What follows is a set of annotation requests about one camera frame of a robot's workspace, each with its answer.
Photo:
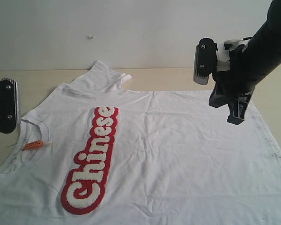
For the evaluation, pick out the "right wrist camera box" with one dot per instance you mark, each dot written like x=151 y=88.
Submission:
x=210 y=57

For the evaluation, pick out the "orange garment tag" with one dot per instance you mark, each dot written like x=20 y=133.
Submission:
x=35 y=145

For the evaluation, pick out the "white t-shirt red Chinese patch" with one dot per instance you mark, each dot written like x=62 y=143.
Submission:
x=123 y=157

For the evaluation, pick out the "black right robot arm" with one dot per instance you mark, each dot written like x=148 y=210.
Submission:
x=269 y=36

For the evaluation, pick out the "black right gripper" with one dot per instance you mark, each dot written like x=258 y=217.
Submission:
x=234 y=88

